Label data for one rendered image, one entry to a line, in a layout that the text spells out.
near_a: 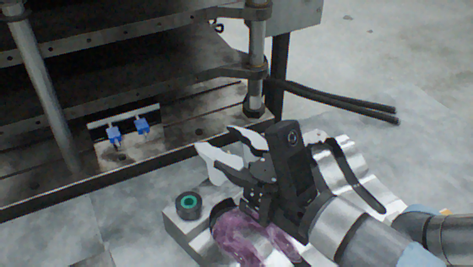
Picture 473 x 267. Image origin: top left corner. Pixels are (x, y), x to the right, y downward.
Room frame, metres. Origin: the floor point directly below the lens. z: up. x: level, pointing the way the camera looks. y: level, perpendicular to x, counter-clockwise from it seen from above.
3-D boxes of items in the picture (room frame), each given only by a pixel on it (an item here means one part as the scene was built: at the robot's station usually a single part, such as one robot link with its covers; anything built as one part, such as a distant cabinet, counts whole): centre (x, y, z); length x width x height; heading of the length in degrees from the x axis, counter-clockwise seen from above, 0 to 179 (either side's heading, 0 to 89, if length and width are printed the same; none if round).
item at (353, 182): (0.84, -0.33, 0.92); 0.35 x 0.16 x 0.09; 27
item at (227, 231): (0.62, -0.05, 0.90); 0.26 x 0.18 x 0.08; 44
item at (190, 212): (0.72, 0.13, 0.93); 0.08 x 0.08 x 0.04
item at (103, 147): (1.33, 0.52, 0.87); 0.50 x 0.27 x 0.17; 27
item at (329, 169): (0.86, -0.33, 0.87); 0.50 x 0.26 x 0.14; 27
